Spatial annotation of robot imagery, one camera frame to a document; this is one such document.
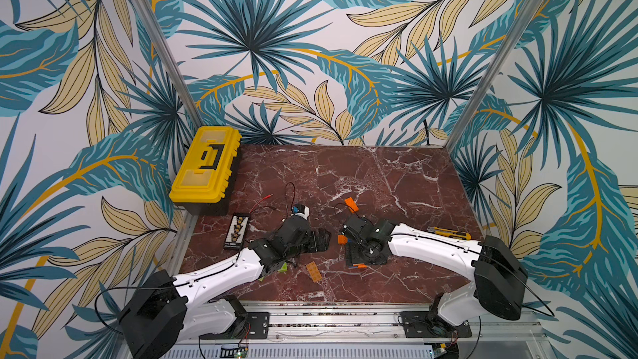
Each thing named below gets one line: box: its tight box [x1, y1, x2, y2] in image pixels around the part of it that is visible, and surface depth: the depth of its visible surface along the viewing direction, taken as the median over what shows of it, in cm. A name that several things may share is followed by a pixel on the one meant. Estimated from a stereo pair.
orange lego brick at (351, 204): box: [343, 196, 359, 214], surface depth 102 cm
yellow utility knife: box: [426, 226, 472, 241], surface depth 95 cm
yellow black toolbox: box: [168, 126, 243, 217], surface depth 92 cm
